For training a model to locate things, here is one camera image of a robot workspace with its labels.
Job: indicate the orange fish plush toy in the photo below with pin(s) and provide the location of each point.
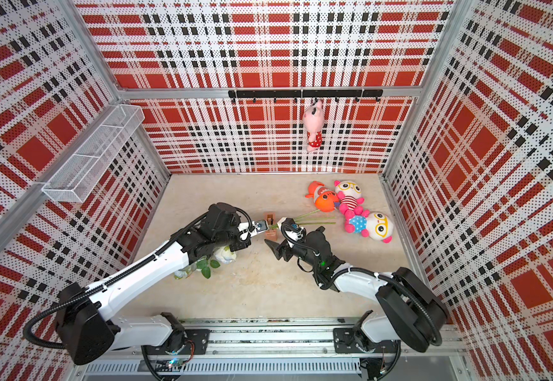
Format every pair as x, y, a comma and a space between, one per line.
324, 199

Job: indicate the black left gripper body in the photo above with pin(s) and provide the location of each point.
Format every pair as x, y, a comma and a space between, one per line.
231, 237

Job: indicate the white rose bouquet green stems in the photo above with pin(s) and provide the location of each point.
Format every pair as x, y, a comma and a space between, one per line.
220, 256

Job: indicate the pink striped owl plush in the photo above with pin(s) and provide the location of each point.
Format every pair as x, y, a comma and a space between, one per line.
350, 198

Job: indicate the white blue owl plush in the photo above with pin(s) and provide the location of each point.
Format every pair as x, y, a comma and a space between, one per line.
371, 224

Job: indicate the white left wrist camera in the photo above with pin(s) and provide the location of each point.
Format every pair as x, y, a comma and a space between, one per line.
251, 229

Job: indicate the white wire mesh basket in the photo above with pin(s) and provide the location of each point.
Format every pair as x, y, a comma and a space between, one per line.
77, 177

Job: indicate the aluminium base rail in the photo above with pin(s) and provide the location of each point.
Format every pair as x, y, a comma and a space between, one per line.
300, 348

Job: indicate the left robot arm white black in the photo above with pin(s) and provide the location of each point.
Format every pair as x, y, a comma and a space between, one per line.
87, 321

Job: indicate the black hook rail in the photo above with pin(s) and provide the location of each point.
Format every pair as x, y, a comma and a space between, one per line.
306, 93

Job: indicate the orange tape dispenser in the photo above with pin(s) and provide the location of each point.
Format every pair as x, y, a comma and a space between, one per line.
272, 233

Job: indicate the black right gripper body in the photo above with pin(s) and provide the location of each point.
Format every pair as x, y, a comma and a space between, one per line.
299, 252

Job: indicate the pink hanging plush toy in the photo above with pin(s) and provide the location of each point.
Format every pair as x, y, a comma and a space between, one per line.
313, 122

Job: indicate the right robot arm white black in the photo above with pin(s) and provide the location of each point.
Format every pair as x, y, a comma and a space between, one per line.
411, 312

